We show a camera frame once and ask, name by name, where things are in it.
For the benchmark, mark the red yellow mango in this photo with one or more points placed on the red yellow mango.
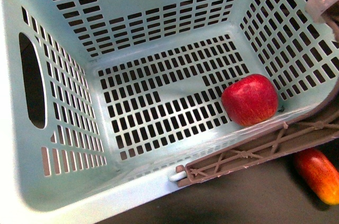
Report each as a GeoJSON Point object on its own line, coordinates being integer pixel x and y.
{"type": "Point", "coordinates": [319, 174]}

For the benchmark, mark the red apple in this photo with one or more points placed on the red apple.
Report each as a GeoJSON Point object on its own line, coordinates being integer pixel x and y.
{"type": "Point", "coordinates": [250, 101]}

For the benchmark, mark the brown basket handle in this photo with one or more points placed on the brown basket handle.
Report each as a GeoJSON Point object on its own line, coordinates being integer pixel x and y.
{"type": "Point", "coordinates": [302, 58]}

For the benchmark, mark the light blue plastic basket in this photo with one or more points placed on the light blue plastic basket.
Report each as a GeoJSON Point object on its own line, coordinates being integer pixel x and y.
{"type": "Point", "coordinates": [101, 100]}

